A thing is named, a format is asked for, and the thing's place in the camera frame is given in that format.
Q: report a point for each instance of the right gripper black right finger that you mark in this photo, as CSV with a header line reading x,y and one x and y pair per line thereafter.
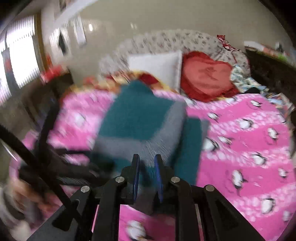
x,y
201,213

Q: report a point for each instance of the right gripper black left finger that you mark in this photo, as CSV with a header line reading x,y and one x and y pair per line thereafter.
x,y
93,213

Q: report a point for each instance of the teal grey striped sweater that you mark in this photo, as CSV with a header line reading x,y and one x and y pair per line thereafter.
x,y
138,122

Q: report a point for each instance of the person left hand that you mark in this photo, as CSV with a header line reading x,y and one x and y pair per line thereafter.
x,y
19,202

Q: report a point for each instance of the pink penguin blanket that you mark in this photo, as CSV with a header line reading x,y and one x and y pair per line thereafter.
x,y
246,157

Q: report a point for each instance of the dark wooden nightstand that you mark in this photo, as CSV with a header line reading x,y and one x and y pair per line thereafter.
x,y
42,96

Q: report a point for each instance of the red yellow patterned sheet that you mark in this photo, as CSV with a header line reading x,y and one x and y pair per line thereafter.
x,y
115,81

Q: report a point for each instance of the red package on nightstand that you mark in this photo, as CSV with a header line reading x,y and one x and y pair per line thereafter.
x,y
53,72

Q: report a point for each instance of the floral grey quilt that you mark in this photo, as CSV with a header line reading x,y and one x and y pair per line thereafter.
x,y
155,42

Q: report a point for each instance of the light blue patterned cloth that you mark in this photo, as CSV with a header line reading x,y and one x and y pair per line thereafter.
x,y
244,83

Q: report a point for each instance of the red heart cushion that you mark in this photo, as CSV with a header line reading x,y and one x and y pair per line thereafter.
x,y
205,79

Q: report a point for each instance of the white square pillow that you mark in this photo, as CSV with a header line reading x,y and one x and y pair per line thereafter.
x,y
166,67

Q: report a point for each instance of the dark wooden side cabinet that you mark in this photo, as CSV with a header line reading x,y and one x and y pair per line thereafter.
x,y
273,73

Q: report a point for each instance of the dark cloth hanging on wall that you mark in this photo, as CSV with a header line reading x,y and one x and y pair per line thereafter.
x,y
62,44

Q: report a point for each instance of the wall calendar poster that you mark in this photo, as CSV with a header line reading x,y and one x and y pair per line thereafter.
x,y
79,31

